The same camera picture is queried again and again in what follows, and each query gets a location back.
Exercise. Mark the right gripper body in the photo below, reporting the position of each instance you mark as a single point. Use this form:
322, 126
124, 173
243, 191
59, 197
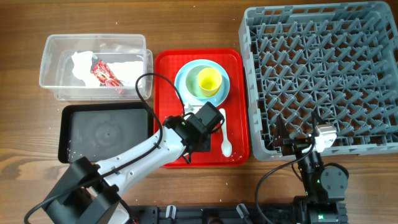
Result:
293, 145

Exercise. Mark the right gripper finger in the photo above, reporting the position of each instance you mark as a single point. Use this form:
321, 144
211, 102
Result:
316, 120
281, 137

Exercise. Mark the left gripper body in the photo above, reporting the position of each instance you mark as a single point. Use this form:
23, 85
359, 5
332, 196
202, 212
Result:
206, 140

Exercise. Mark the white tissue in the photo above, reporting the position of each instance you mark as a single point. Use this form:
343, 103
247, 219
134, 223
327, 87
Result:
82, 68
127, 72

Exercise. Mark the red strawberry cake wrapper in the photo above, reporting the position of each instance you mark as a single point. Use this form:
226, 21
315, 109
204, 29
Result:
105, 76

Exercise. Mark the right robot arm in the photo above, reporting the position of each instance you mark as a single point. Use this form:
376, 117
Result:
324, 184

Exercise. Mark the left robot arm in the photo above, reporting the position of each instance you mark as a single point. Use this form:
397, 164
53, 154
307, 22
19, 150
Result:
91, 193

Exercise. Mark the grey dishwasher rack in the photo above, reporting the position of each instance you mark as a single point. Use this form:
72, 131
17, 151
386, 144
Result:
338, 60

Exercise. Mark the white plastic spoon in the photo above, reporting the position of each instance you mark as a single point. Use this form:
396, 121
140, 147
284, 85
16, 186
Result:
226, 146

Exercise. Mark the light green bowl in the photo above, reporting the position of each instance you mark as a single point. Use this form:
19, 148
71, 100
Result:
191, 81

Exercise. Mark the light blue plate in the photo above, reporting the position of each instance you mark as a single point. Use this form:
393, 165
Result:
187, 97

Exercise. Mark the yellow plastic cup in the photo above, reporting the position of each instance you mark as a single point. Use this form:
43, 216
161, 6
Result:
209, 80

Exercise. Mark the black plastic tray bin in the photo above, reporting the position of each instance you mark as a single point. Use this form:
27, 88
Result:
102, 131

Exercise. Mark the clear plastic bin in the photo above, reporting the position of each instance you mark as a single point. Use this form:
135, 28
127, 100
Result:
57, 64

